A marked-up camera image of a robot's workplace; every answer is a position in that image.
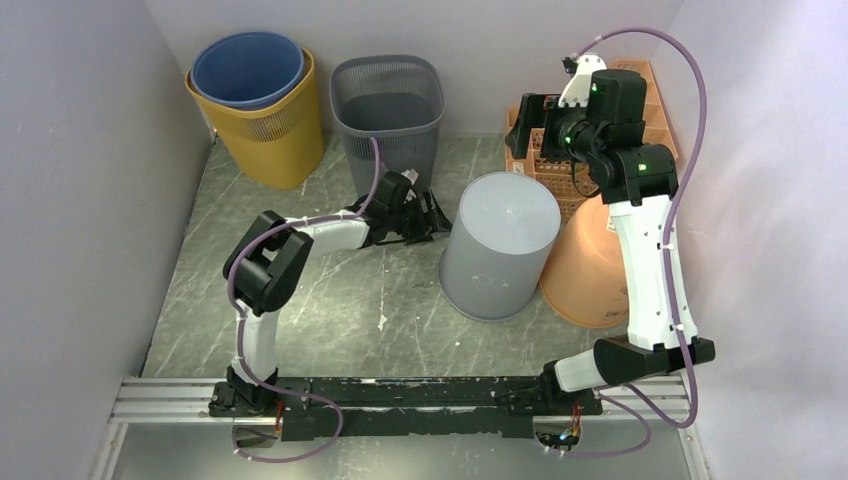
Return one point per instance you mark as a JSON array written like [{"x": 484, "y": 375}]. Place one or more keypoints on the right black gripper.
[{"x": 533, "y": 115}]

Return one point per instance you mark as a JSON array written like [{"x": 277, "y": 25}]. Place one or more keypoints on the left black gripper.
[{"x": 427, "y": 227}]

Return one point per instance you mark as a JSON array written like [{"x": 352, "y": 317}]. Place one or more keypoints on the grey smooth plastic bin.
[{"x": 505, "y": 227}]

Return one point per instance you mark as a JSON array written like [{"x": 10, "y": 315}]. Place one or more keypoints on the grey mesh waste basket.
[{"x": 396, "y": 101}]

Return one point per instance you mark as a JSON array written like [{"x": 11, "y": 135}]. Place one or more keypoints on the orange plastic bin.
[{"x": 584, "y": 277}]

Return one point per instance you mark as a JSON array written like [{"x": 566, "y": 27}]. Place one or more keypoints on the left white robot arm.
[{"x": 264, "y": 270}]

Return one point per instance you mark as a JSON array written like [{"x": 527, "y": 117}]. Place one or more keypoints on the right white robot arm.
[{"x": 598, "y": 120}]

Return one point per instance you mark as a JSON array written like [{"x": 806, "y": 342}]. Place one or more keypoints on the yellow plastic bin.
[{"x": 278, "y": 146}]

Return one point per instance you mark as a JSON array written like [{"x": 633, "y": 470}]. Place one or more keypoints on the blue plastic bin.
[{"x": 249, "y": 70}]

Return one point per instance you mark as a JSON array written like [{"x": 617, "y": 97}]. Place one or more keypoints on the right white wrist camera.
[{"x": 580, "y": 68}]

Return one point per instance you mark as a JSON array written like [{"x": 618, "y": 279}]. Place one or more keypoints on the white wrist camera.
[
  {"x": 580, "y": 68},
  {"x": 412, "y": 175}
]

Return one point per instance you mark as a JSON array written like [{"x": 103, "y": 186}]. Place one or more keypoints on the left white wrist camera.
[{"x": 412, "y": 175}]

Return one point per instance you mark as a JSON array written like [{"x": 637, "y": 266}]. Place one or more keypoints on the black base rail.
[{"x": 311, "y": 408}]

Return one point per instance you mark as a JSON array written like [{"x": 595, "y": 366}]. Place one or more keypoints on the aluminium frame rail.
[{"x": 184, "y": 400}]

